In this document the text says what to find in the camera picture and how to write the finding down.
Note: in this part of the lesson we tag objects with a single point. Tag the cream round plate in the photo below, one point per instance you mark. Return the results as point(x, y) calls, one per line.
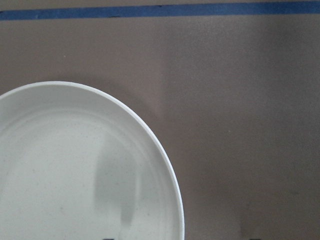
point(78, 164)

